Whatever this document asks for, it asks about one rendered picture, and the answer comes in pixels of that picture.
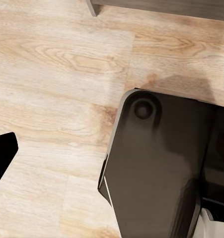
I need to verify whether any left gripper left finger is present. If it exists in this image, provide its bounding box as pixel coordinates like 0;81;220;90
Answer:
0;132;18;179

